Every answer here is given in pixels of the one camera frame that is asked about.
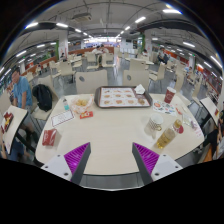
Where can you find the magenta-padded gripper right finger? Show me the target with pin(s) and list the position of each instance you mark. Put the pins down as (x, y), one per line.
(146, 156)

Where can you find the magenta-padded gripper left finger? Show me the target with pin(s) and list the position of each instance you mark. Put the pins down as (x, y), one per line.
(77, 156)

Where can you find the clear bottle with yellow drink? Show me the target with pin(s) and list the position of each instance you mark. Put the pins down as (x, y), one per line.
(165, 137)

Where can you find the red paper carton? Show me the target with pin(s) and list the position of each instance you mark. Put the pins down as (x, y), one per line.
(49, 137)

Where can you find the white card with red border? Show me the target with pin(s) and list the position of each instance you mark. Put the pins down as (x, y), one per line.
(62, 118)

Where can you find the small red sauce packet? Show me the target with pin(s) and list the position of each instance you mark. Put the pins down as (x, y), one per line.
(86, 115)

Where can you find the colourful printed flyer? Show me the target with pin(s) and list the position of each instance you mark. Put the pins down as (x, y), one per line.
(165, 108)

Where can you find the small clear sanitizer bottle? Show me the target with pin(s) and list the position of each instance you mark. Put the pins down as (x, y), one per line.
(66, 105)

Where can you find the clear plastic bag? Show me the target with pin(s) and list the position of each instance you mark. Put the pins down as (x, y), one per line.
(187, 120)

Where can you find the dark tray with paper liner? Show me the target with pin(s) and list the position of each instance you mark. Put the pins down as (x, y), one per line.
(121, 97)

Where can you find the red paper cup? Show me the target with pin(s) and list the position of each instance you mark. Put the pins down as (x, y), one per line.
(169, 95)

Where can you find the white crumpled napkin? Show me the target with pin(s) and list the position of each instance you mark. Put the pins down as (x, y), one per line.
(139, 89)

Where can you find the black backpack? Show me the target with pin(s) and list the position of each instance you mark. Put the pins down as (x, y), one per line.
(43, 96)

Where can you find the beige side table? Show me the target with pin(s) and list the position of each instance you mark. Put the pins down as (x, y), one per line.
(210, 108)
(13, 128)

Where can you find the person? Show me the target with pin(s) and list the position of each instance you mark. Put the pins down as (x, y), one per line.
(162, 55)
(216, 136)
(22, 91)

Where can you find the beige plywood chair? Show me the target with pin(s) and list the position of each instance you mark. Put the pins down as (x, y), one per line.
(91, 81)
(136, 79)

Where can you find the group of beige chairs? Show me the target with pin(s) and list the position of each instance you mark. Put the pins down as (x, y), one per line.
(136, 63)

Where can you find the group of ceiling lights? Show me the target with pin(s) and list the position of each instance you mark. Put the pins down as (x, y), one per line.
(140, 20)

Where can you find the ceiling air conditioner unit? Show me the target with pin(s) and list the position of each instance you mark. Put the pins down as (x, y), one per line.
(81, 17)

